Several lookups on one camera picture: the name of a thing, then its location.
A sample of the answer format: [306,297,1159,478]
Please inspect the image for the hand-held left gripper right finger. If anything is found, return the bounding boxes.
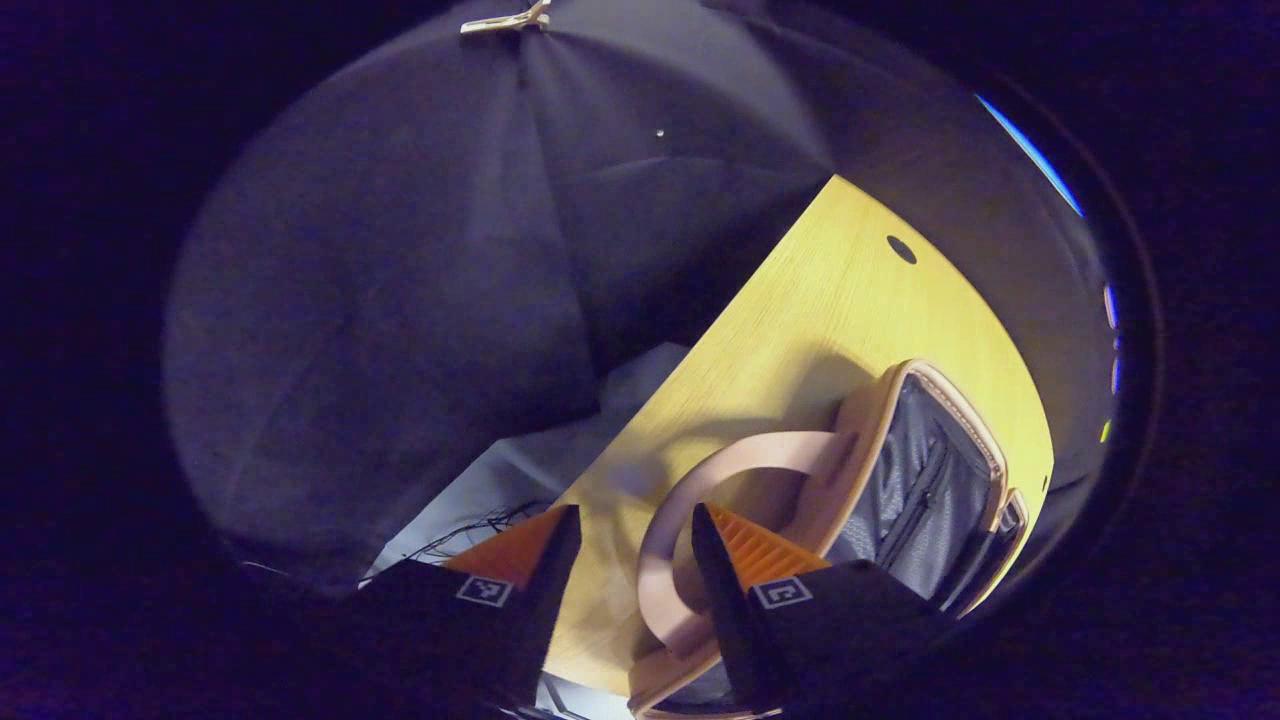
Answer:
[690,502,958,716]

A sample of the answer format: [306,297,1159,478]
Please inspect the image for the white sheet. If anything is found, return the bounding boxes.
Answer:
[365,343,691,586]

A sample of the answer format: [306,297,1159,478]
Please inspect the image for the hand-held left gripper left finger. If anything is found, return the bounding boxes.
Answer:
[335,504,584,711]

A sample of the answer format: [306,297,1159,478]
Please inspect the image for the pale metal cloth clip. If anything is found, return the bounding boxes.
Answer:
[460,0,553,36]

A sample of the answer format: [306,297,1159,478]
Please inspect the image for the pink suitcase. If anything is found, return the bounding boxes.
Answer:
[628,358,1031,717]

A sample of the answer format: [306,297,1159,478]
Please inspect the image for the thin black cables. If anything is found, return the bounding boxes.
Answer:
[400,500,546,563]

